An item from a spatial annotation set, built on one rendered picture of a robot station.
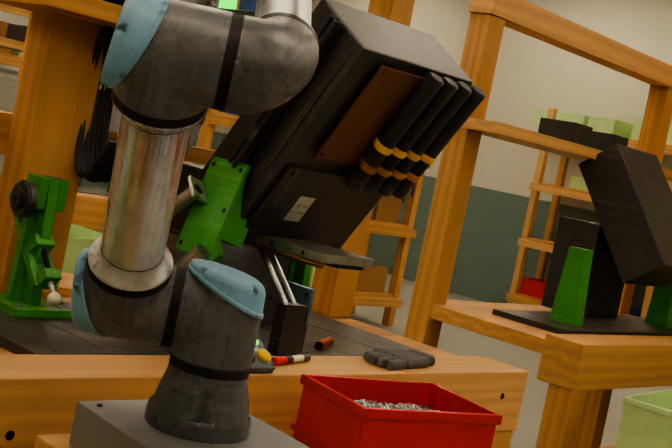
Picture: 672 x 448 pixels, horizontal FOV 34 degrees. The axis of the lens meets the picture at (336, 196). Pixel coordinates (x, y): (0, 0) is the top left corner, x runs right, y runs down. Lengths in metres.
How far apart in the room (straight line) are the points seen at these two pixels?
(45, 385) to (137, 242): 0.42
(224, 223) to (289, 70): 0.99
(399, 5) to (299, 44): 1.79
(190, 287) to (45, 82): 0.96
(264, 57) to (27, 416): 0.78
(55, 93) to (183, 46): 1.17
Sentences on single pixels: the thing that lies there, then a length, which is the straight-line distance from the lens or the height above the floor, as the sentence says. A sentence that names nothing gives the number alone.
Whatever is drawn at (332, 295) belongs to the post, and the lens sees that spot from 3.07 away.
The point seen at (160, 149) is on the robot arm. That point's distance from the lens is 1.35.
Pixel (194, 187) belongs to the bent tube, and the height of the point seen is 1.20.
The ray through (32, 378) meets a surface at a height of 0.90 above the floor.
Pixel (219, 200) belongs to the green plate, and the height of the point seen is 1.19.
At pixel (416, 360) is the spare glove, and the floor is 0.92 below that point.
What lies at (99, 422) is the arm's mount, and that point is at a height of 0.90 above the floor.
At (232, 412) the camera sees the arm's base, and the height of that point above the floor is 0.95.
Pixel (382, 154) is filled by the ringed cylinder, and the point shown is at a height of 1.35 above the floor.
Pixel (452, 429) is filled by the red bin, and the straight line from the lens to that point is 2.03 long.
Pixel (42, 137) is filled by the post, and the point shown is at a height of 1.24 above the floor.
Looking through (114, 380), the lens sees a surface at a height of 0.89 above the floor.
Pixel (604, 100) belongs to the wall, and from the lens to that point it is 11.99.
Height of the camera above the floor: 1.34
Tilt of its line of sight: 2 degrees down
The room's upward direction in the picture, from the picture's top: 12 degrees clockwise
